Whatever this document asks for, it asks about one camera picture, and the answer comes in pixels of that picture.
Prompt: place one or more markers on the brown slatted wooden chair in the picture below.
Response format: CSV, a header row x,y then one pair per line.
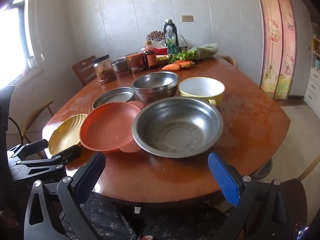
x,y
83,71

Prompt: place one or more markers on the small steel pot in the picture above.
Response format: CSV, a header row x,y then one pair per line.
x,y
120,66

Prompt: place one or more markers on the white cabinet unit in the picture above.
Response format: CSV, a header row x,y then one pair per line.
x,y
313,85

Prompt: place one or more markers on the large carrot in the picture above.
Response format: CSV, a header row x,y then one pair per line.
x,y
171,67

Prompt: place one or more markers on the stainless steel bowl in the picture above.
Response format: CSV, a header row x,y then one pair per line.
x,y
155,82
155,98

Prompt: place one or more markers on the clear plastic bottle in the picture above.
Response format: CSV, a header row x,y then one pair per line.
x,y
170,42

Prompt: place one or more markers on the red tissue pack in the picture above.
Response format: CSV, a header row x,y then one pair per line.
x,y
160,51

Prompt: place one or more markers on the large stainless steel basin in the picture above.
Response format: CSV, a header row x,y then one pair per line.
x,y
175,130

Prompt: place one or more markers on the yellow enamel bowl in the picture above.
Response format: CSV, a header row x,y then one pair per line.
x,y
200,87

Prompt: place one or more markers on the orange plastic plate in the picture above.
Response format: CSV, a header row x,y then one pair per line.
x,y
107,127

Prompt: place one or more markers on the pale food packet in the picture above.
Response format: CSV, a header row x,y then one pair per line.
x,y
163,58

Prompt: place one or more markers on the black thermos bottle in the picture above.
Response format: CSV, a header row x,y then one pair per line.
x,y
172,30

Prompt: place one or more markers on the yellow ribbed plate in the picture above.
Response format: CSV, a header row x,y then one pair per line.
x,y
65,135

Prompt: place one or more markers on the person's floral trousers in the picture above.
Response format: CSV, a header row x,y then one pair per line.
x,y
112,220

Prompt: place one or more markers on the window latch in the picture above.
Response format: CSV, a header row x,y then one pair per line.
x,y
30,62

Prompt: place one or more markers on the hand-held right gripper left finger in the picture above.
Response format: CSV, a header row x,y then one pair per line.
x,y
91,172

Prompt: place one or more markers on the red-lid pickle jar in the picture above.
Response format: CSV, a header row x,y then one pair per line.
x,y
136,63

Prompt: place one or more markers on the cartoon cat door curtain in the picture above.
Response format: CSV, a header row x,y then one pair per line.
x,y
277,42

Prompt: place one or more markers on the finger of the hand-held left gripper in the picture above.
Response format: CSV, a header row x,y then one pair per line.
x,y
67,156
37,147

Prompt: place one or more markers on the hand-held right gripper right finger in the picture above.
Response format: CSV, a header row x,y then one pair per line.
x,y
223,177

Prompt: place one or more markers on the plastic bag of greens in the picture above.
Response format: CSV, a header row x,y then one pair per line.
x,y
207,51

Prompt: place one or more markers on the window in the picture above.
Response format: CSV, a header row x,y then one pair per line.
x,y
15,42

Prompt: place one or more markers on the black-lid pickle jar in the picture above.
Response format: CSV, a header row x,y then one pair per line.
x,y
105,70

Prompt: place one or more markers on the artificial flower bouquet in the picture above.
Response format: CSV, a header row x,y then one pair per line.
x,y
155,35

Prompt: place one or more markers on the small carrot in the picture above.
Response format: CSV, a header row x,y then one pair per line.
x,y
186,65
183,61

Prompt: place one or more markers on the stainless steel plate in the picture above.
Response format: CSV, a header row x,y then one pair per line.
x,y
112,97

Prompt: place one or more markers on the dark soy sauce bottle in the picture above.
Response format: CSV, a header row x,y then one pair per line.
x,y
150,58

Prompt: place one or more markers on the beige wall socket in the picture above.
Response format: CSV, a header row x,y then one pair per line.
x,y
187,18

